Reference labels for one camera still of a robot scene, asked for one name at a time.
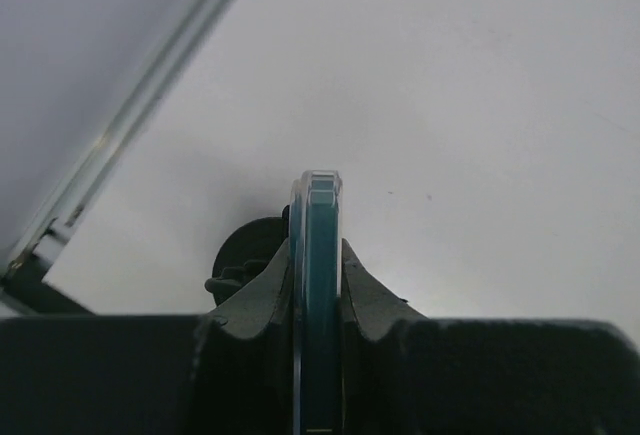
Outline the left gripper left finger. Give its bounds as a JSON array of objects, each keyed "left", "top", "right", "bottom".
[{"left": 1, "top": 244, "right": 298, "bottom": 434}]

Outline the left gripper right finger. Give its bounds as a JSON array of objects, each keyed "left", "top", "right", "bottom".
[{"left": 342, "top": 245, "right": 639, "bottom": 434}]

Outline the black phone stand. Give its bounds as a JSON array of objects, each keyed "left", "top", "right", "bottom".
[{"left": 204, "top": 205, "right": 290, "bottom": 306}]

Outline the black smartphone clear case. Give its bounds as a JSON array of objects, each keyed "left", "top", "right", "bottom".
[{"left": 289, "top": 170, "right": 343, "bottom": 434}]

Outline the left aluminium frame post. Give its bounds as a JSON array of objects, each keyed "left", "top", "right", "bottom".
[{"left": 1, "top": 0, "right": 232, "bottom": 316}]

